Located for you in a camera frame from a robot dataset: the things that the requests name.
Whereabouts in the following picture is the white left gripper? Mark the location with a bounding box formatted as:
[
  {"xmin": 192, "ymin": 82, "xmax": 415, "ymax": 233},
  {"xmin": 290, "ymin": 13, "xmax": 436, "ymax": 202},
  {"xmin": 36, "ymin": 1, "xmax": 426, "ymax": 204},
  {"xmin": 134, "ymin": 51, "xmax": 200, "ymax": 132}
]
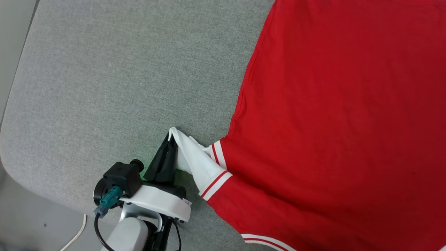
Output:
[{"xmin": 120, "ymin": 134, "xmax": 193, "ymax": 222}]

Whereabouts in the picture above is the red garment with white trim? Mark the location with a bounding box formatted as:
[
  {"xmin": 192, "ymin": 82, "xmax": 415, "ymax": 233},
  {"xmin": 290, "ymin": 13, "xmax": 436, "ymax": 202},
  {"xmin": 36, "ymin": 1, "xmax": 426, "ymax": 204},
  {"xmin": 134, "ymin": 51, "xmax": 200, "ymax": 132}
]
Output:
[{"xmin": 169, "ymin": 0, "xmax": 446, "ymax": 251}]

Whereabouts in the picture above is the thin black cable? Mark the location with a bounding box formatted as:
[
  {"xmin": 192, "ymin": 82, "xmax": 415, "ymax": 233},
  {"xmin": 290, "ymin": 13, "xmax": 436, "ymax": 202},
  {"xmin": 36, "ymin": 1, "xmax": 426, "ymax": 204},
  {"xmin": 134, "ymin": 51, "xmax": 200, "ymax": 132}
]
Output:
[{"xmin": 172, "ymin": 220, "xmax": 182, "ymax": 251}]

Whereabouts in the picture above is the white cable on floor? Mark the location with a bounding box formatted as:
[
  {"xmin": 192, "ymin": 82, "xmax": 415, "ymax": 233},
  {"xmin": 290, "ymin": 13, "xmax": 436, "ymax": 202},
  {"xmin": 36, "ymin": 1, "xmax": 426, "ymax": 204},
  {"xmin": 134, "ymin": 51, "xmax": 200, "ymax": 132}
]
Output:
[{"xmin": 59, "ymin": 214, "xmax": 87, "ymax": 251}]

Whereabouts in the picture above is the thick black cable teal plug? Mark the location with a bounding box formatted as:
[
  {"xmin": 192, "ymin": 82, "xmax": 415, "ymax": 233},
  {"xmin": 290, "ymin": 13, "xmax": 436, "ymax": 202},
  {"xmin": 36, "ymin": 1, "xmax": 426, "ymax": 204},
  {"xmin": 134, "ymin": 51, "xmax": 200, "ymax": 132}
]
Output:
[{"xmin": 93, "ymin": 186, "xmax": 123, "ymax": 251}]

